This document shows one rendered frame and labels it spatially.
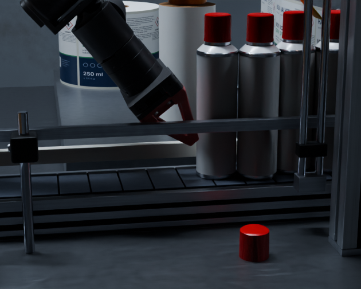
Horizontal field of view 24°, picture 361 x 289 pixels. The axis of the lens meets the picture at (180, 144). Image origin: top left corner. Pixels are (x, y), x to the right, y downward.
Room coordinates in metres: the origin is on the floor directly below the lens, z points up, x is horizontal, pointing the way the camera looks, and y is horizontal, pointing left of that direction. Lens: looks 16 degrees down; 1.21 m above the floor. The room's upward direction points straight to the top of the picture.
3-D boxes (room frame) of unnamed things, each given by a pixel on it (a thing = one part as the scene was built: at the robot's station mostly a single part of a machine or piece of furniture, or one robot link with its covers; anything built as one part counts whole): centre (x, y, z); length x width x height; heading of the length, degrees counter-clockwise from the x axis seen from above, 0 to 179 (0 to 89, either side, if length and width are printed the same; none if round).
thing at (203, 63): (1.02, -0.05, 0.98); 0.05 x 0.05 x 0.20
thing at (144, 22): (1.65, 0.14, 0.95); 0.20 x 0.20 x 0.14
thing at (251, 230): (0.88, -0.08, 0.85); 0.03 x 0.03 x 0.03
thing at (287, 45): (1.04, -0.14, 0.98); 0.05 x 0.05 x 0.20
